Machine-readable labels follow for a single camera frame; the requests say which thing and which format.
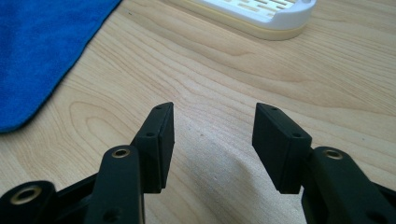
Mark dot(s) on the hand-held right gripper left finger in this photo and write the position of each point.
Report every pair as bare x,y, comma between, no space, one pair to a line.
152,149

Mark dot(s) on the blue cloth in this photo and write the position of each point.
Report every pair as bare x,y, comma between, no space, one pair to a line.
37,53

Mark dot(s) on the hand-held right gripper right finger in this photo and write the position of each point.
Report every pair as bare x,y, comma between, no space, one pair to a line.
280,149

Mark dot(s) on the white slotted soap dish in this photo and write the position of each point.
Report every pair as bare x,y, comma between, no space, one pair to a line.
264,15

